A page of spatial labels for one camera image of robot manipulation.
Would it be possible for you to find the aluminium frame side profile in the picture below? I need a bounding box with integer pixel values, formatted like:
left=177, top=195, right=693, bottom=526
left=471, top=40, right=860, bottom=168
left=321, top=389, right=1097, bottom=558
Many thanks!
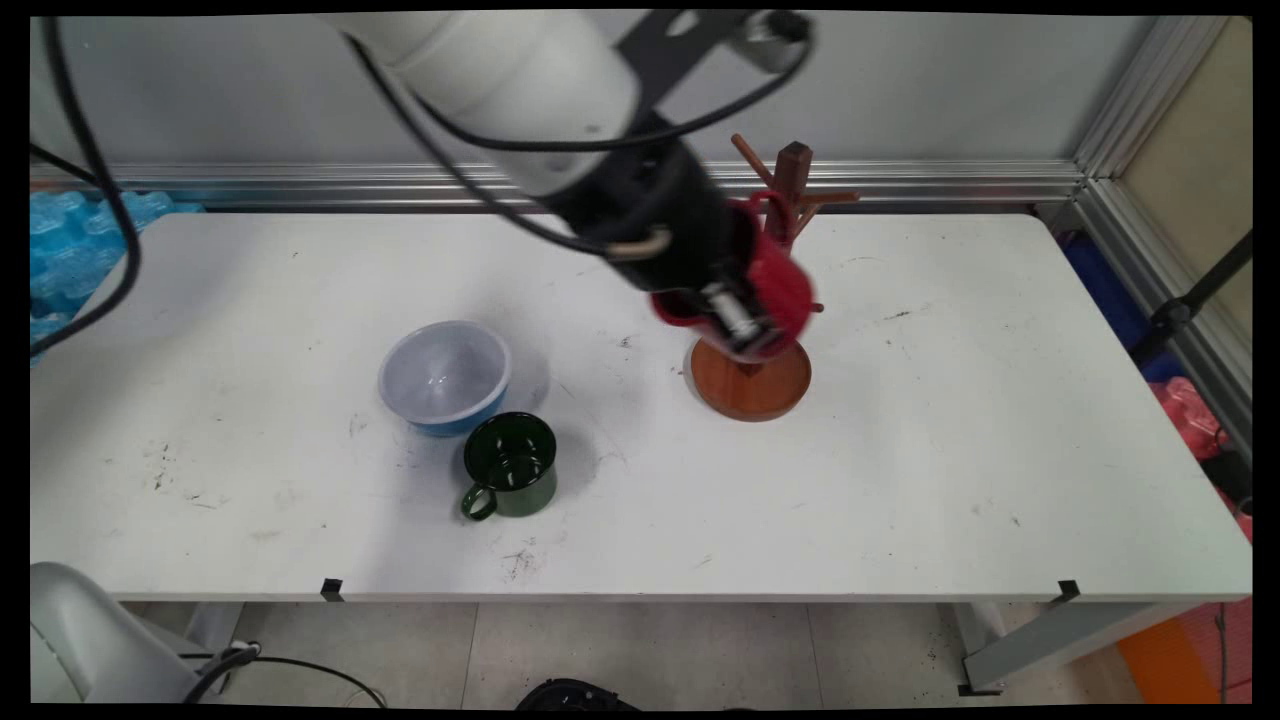
left=1075, top=15, right=1253, bottom=461

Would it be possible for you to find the black camera cable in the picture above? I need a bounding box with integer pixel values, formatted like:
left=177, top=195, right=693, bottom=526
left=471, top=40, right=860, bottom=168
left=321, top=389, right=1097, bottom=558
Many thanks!
left=410, top=15, right=816, bottom=153

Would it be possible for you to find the white bowl with blue outside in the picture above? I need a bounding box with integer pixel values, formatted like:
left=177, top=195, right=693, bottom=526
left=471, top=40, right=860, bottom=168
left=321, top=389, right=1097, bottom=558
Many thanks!
left=377, top=320, right=514, bottom=438

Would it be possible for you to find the wooden mug tree stand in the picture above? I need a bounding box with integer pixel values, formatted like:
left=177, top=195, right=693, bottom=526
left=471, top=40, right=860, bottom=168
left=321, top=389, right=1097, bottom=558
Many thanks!
left=689, top=133, right=861, bottom=423

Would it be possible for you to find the thick black hanging cable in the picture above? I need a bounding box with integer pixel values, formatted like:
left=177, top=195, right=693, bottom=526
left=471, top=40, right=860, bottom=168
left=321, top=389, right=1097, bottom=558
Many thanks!
left=30, top=15, right=143, bottom=359

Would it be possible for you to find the blue bubble wrap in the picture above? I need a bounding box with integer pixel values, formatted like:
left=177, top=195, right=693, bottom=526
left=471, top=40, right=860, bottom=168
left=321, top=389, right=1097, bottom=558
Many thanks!
left=30, top=190, right=206, bottom=361

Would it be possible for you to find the thin black background cable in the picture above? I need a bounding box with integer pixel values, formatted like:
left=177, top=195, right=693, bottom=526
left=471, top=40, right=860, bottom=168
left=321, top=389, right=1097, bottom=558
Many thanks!
left=30, top=143, right=111, bottom=191

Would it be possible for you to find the blue plastic bin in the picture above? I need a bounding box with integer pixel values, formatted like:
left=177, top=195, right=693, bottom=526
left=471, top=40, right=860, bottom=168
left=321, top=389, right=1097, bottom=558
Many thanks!
left=1060, top=232, right=1186, bottom=386

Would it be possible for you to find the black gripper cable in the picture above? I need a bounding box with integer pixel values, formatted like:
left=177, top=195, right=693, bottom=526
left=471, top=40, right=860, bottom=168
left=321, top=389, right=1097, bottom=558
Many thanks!
left=340, top=32, right=673, bottom=263

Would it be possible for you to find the dark green mug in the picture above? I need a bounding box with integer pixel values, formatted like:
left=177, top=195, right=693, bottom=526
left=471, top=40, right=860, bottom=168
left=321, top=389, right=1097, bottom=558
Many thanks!
left=460, top=411, right=559, bottom=523

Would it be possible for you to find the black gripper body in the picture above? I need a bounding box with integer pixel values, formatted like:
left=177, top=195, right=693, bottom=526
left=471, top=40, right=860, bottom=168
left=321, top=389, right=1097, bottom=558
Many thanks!
left=545, top=110, right=766, bottom=311

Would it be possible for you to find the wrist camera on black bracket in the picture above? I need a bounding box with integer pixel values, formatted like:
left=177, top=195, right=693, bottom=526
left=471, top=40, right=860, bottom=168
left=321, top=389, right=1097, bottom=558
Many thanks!
left=615, top=10, right=813, bottom=76

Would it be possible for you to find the horizontal aluminium frame rail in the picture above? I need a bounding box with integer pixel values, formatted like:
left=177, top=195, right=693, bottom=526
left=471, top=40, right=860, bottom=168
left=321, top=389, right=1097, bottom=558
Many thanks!
left=30, top=160, right=1086, bottom=213

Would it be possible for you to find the red pink foam wrap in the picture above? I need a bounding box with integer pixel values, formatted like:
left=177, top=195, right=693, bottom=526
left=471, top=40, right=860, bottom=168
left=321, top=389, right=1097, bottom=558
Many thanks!
left=1148, top=375, right=1253, bottom=546

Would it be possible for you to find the black object on floor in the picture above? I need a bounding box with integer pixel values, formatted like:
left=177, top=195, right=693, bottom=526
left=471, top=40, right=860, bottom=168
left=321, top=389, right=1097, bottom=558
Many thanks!
left=515, top=677, right=641, bottom=713

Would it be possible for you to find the grey white machine housing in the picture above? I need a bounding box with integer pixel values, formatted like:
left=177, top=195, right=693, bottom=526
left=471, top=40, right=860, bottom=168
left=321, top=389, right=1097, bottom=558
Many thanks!
left=30, top=560, right=246, bottom=706

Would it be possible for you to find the orange box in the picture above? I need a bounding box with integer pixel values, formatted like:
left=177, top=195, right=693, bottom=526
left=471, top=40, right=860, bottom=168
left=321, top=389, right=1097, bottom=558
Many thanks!
left=1115, top=615, right=1226, bottom=706

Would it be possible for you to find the grey table leg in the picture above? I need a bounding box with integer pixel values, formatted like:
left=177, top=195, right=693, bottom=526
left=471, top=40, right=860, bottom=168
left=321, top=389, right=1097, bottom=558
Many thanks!
left=950, top=600, right=1201, bottom=696

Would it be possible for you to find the black floor cable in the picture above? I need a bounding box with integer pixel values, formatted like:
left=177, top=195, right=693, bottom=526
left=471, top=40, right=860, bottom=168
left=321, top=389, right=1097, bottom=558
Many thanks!
left=180, top=640, right=389, bottom=709

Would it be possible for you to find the red enamel mug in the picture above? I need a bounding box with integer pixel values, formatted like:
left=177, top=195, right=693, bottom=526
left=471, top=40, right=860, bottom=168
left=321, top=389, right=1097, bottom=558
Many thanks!
left=650, top=192, right=818, bottom=363

